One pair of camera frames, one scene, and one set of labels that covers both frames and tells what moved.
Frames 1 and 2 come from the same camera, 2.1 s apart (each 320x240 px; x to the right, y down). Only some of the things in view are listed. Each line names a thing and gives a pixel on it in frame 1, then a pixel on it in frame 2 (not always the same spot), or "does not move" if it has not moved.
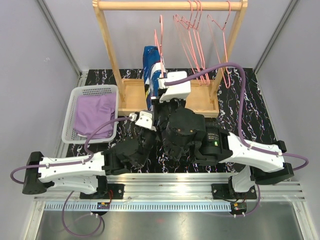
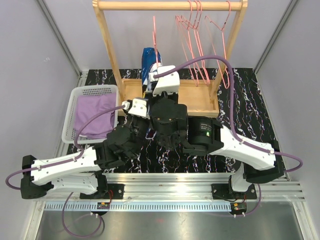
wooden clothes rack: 130,93 does not move
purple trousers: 90,110 does not move
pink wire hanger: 160,49 to 154,38
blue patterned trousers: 151,55 does not move
